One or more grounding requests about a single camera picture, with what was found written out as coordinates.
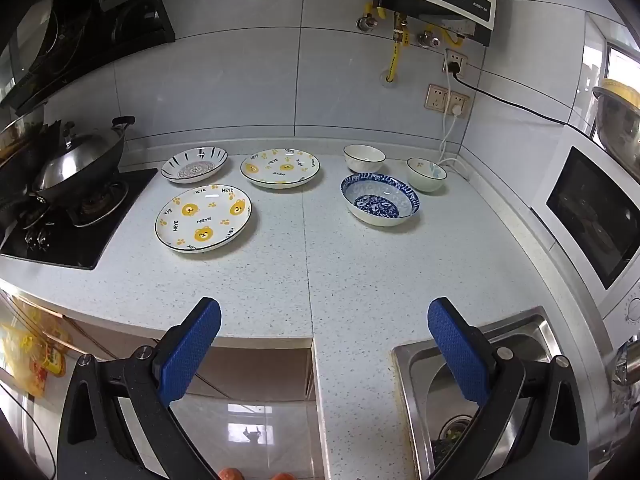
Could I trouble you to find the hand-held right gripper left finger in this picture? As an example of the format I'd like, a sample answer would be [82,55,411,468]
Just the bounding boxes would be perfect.
[56,297,222,480]

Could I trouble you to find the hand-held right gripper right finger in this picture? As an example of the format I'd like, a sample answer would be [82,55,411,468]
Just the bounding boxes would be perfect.
[426,297,591,480]

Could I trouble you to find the large bear print plate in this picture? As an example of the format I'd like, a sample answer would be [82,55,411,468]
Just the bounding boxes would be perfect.
[155,184,253,254]

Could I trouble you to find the mandala pattern striped plate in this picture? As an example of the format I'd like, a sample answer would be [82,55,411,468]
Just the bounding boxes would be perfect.
[161,146,229,184]

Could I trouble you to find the small bear print plate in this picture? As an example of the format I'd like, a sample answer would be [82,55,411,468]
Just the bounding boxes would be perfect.
[240,148,321,190]

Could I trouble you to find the plain white bowl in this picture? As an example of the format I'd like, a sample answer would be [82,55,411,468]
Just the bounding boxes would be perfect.
[343,144,386,173]

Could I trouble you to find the stainless steel sink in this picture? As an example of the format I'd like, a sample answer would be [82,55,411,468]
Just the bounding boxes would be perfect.
[391,306,608,480]

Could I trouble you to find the black gas stove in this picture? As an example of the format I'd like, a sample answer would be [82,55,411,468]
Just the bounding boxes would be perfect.
[0,167,159,271]

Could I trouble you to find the yellow printed bag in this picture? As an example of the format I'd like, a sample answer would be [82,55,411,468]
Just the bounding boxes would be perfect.
[0,305,68,397]

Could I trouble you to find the white bowl with blue print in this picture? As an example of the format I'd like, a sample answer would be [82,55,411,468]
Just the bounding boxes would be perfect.
[406,157,448,193]

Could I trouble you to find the white microwave oven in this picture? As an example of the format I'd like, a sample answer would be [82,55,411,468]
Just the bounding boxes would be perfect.
[530,125,640,321]

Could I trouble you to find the black wok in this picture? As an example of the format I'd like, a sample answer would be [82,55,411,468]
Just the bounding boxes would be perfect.
[32,116,136,206]

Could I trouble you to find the steel wok lid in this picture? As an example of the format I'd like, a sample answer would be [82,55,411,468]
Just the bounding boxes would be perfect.
[39,121,124,192]

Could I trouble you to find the dark pot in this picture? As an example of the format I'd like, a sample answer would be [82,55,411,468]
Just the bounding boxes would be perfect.
[0,115,47,228]

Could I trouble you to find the steel pot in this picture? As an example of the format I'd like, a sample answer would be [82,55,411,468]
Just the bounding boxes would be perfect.
[592,78,640,181]

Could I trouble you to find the black range hood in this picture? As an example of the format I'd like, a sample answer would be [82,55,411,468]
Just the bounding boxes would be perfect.
[0,0,176,116]

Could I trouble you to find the white plug and cable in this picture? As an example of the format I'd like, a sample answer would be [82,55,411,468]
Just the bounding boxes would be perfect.
[439,102,472,182]

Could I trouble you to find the black plug and cable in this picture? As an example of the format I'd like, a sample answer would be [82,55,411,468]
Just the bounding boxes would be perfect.
[448,61,598,142]

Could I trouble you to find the beige double wall socket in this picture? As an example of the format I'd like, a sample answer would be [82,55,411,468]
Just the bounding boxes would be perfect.
[425,84,471,118]

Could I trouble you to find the white wall socket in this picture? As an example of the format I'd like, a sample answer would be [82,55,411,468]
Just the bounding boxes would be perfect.
[444,49,466,77]

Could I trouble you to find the yellow gas hose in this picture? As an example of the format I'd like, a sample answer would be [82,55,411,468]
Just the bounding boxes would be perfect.
[384,12,407,85]

